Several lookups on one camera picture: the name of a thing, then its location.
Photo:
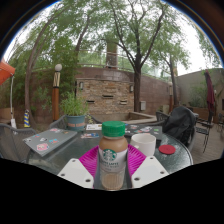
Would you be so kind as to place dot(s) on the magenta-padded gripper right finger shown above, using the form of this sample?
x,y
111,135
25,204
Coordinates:
x,y
150,171

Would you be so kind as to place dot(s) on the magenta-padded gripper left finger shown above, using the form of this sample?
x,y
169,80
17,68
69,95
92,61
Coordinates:
x,y
75,173

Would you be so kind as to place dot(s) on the coffee drink bottle green cap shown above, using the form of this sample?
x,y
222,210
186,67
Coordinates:
x,y
113,146

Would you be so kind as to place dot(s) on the flat round red coaster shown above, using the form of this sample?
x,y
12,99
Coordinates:
x,y
167,149

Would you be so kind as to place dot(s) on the white cup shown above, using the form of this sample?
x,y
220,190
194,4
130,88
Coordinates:
x,y
143,143

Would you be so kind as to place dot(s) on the small colourful sticker card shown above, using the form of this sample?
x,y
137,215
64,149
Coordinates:
x,y
89,135

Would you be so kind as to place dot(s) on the grey laptop with stickers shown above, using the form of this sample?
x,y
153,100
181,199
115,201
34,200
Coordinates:
x,y
50,140

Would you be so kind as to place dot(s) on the dark laptop with stickers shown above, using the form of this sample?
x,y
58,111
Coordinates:
x,y
146,129

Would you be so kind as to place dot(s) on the white printed paper sheet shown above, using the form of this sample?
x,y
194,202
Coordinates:
x,y
94,127

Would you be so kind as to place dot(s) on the grey metal mesh chair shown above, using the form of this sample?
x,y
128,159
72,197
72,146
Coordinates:
x,y
59,123
11,141

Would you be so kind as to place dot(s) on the metal mesh chair under jacket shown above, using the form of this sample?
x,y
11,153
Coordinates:
x,y
160,116

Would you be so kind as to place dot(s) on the green plant in teal pot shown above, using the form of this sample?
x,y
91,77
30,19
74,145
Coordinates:
x,y
75,115

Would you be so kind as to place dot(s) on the black metal patio chair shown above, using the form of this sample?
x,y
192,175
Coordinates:
x,y
205,131

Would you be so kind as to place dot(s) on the closed maroon patio umbrella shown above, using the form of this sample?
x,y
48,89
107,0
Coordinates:
x,y
210,91

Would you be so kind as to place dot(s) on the orange patio umbrella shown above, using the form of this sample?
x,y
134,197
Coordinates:
x,y
6,71

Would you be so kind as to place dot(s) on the blue yellow striped post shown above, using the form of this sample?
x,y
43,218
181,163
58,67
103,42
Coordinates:
x,y
27,120

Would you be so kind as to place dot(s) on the wooden lamp post white globe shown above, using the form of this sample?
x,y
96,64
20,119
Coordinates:
x,y
55,96

